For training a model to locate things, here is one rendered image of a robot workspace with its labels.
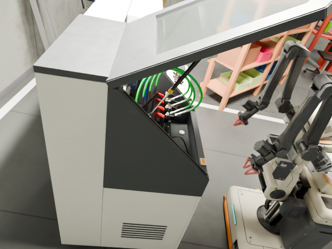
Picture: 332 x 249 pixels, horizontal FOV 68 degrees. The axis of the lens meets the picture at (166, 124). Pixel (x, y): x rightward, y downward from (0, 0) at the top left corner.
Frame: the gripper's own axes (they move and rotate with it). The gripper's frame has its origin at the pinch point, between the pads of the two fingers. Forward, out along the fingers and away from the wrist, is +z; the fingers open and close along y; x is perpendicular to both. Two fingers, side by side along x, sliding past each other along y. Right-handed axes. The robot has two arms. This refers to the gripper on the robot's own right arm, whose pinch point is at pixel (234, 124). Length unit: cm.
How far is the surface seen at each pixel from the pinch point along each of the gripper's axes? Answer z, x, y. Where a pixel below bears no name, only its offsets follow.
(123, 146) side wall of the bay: 19, -68, 57
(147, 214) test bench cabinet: 61, -24, 55
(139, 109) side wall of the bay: -3, -74, 56
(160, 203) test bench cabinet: 47, -25, 54
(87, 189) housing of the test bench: 60, -66, 58
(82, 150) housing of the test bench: 34, -83, 59
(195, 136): 16.8, -22.7, 15.9
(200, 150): 15.4, -20.1, 29.0
